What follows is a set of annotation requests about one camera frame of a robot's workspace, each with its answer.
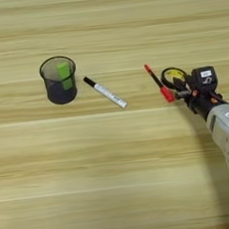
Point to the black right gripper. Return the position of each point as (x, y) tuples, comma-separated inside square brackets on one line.
[(202, 105)]

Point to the red marker pen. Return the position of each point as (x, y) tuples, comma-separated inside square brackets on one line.
[(167, 94)]

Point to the black tape roll yellow core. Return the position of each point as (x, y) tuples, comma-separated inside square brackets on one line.
[(163, 79)]

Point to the white marker with black cap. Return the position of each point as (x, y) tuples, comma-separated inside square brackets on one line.
[(109, 95)]

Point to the green eraser block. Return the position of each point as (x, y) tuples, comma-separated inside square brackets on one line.
[(64, 71)]

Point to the black mesh pen cup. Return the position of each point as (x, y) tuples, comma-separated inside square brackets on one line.
[(56, 96)]

